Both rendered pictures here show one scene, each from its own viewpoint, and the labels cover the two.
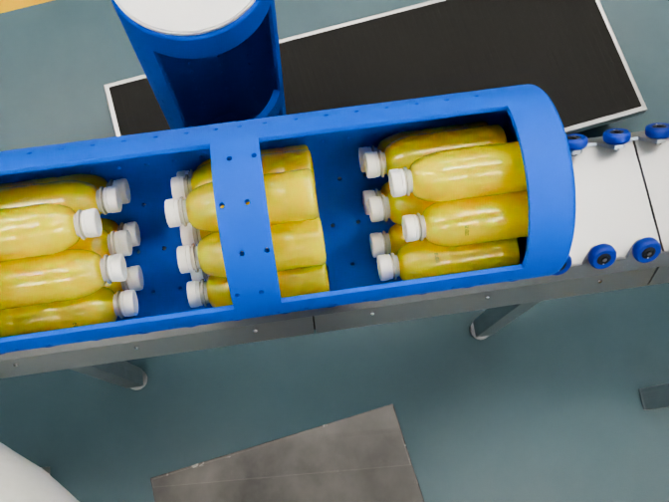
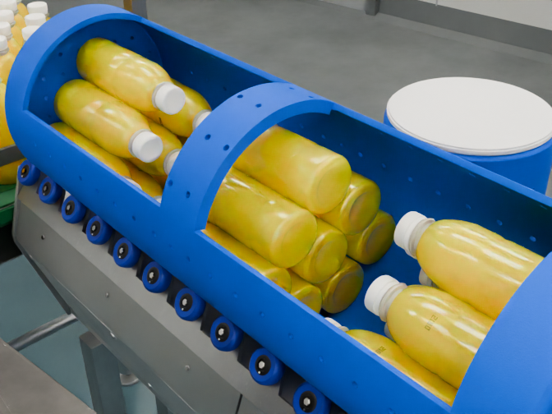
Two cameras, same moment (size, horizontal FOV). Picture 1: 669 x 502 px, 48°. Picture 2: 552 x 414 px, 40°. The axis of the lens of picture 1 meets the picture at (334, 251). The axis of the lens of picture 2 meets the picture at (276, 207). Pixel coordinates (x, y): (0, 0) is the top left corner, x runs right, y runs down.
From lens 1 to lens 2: 0.79 m
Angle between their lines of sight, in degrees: 51
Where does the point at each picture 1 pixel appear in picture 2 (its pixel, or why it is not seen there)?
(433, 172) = (451, 225)
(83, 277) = (119, 121)
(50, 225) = (144, 69)
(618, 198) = not seen: outside the picture
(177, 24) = (411, 127)
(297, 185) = (318, 149)
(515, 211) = not seen: hidden behind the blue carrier
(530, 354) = not seen: outside the picture
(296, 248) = (261, 208)
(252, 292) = (181, 188)
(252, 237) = (228, 129)
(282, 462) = (19, 390)
